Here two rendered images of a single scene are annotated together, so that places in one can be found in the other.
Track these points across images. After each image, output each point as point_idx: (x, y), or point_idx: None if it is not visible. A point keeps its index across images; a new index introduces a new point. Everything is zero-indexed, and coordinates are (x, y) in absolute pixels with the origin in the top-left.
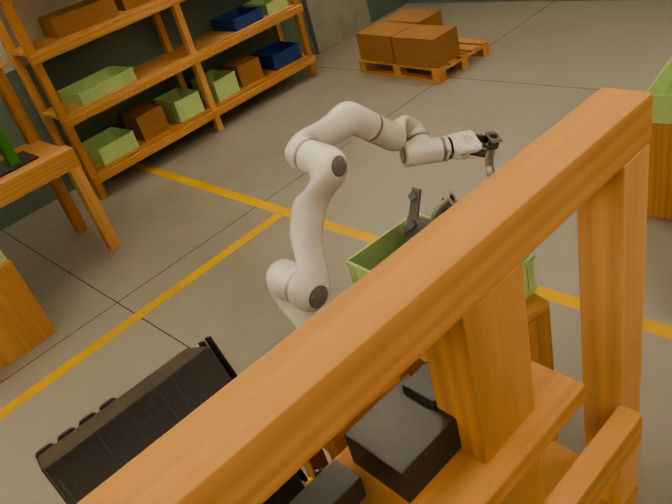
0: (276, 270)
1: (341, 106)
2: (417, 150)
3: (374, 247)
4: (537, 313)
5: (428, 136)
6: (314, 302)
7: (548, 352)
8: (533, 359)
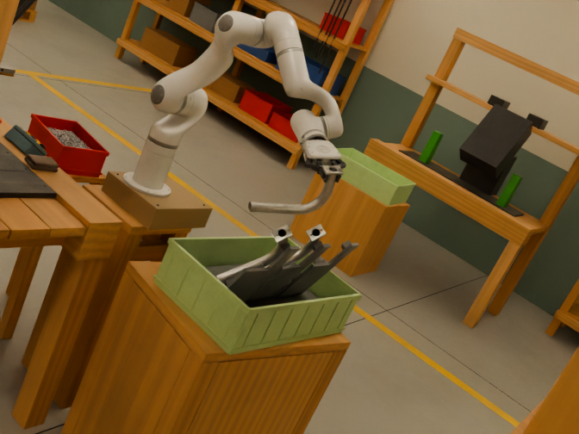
0: None
1: (282, 11)
2: (299, 116)
3: None
4: (193, 344)
5: (320, 123)
6: (152, 92)
7: (173, 412)
8: (163, 390)
